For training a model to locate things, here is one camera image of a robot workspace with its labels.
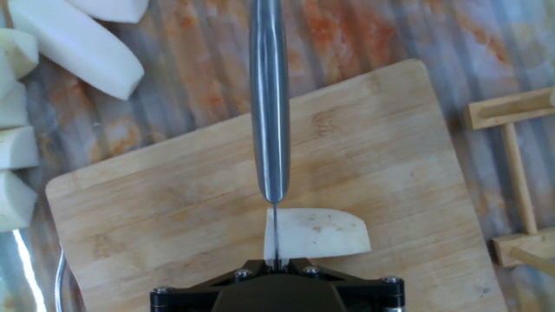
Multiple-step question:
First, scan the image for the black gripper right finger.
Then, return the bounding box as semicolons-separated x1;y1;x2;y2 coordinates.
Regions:
279;257;407;312

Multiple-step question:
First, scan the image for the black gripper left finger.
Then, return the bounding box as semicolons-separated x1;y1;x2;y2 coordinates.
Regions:
149;257;278;312

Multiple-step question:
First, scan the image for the steel cleaver knife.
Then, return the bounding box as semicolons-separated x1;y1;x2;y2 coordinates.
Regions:
249;0;291;263

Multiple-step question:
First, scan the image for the speckled white radish piece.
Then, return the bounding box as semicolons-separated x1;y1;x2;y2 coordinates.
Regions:
263;206;373;262

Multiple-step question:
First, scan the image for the long white radish wedge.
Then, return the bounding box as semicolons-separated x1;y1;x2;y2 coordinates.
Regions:
7;0;146;101

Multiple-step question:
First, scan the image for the bamboo cutting board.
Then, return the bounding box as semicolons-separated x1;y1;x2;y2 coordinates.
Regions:
45;58;508;312

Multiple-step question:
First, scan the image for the wooden peg rack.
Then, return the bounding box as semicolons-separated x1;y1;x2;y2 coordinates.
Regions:
462;85;555;278

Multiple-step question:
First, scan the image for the marble pattern plastic mat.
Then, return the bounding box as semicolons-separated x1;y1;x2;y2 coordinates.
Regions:
0;0;555;312

